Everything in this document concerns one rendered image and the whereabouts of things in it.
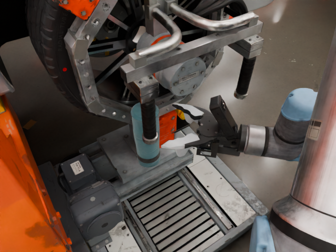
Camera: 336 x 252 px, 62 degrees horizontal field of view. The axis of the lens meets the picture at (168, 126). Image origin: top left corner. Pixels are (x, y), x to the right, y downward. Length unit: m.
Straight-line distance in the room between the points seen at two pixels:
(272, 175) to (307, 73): 1.09
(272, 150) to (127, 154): 0.87
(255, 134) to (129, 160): 0.83
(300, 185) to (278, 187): 1.33
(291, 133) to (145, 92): 0.33
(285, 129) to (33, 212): 0.55
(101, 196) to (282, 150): 0.68
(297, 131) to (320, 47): 2.29
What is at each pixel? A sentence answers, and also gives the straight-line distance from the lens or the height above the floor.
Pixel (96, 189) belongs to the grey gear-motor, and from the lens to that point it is 1.12.
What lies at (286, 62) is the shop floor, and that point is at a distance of 2.59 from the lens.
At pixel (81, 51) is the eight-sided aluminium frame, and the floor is 0.95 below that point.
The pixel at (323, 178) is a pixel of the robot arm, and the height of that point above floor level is 1.10.
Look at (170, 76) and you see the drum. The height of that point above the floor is 0.87.
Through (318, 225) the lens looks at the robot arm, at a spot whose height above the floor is 1.07.
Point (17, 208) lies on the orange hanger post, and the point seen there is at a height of 0.86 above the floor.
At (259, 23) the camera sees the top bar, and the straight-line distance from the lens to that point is 0.85.
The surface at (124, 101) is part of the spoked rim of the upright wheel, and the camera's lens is 1.07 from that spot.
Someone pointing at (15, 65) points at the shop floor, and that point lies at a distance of 2.67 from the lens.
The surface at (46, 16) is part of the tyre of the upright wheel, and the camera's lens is 0.84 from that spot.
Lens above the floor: 1.35
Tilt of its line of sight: 47 degrees down
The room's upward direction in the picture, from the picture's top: straight up
